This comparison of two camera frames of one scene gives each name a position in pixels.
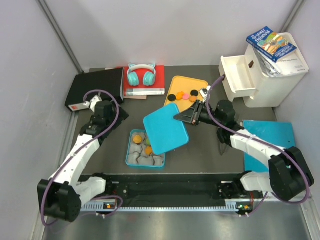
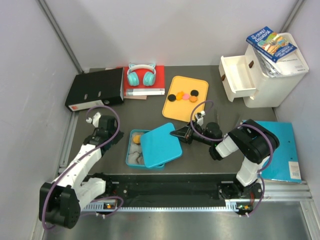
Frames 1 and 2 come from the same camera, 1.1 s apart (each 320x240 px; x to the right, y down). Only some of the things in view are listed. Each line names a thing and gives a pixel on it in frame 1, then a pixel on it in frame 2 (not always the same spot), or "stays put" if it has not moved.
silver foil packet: x=269 y=67 stays put
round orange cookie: x=137 y=139 stays put
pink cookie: x=186 y=96 stays put
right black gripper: x=191 y=115 → x=183 y=132
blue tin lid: x=165 y=133 → x=160 y=146
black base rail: x=165 y=186 stays put
